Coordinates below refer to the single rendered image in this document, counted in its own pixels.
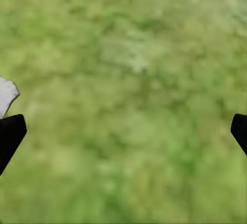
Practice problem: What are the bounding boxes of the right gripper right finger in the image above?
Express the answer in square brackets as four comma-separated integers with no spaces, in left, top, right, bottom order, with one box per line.
[231,113,247,155]

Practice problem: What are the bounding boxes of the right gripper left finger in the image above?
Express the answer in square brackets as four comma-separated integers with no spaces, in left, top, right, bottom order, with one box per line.
[0,114,27,175]

